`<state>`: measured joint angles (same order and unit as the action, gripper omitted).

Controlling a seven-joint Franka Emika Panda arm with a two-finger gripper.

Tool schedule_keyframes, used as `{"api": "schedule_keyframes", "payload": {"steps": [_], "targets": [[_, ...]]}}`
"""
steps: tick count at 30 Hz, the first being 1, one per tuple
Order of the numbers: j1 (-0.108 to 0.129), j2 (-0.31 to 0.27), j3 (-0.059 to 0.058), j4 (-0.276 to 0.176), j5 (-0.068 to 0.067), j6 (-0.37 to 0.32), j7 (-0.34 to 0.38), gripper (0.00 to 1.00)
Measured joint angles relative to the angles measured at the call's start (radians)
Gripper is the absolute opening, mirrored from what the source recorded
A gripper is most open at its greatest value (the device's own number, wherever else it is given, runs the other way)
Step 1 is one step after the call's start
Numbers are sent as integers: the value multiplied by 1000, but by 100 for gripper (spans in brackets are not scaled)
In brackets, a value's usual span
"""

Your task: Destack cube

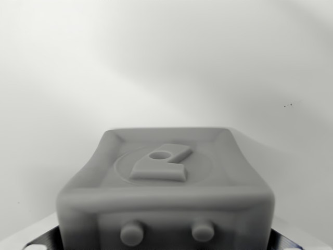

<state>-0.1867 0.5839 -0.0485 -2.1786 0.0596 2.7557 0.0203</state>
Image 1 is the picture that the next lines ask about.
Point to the black-padded silver gripper left finger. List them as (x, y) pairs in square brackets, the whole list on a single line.
[(49, 239)]

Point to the black-padded silver gripper right finger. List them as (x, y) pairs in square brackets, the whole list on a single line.
[(282, 242)]

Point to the grey plastic cube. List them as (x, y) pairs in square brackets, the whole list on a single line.
[(166, 203)]

